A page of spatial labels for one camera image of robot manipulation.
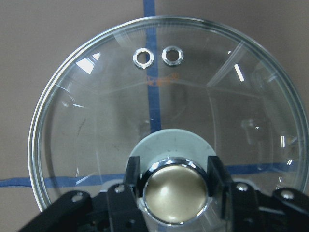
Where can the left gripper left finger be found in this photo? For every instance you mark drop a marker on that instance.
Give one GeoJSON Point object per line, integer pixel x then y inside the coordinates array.
{"type": "Point", "coordinates": [114, 210]}

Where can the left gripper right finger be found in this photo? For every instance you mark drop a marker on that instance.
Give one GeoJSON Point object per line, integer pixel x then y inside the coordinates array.
{"type": "Point", "coordinates": [244, 209]}

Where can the glass pot lid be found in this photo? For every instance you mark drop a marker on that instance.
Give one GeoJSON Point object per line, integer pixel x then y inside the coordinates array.
{"type": "Point", "coordinates": [172, 91]}

